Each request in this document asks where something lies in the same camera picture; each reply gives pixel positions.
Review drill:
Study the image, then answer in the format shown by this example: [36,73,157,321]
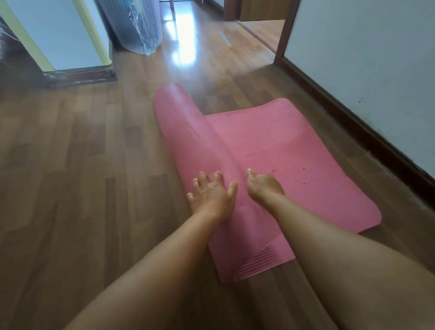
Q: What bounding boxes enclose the person's left hand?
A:
[187,171,238,225]

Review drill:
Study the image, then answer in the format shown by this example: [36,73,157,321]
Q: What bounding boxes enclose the person's right hand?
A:
[246,168,286,208]

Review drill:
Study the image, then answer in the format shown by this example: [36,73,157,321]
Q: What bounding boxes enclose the pink yoga mat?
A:
[152,83,382,285]

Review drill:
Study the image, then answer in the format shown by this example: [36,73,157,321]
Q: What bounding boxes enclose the person's right forearm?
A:
[261,194,435,330]

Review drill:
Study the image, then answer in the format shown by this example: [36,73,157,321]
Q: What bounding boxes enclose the person's left forearm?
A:
[64,210,225,330]

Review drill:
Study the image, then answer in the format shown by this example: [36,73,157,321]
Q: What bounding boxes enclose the light brown wooden door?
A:
[239,0,293,22]

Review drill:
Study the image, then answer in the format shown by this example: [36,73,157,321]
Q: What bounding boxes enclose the clear plastic bag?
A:
[95,0,164,57]

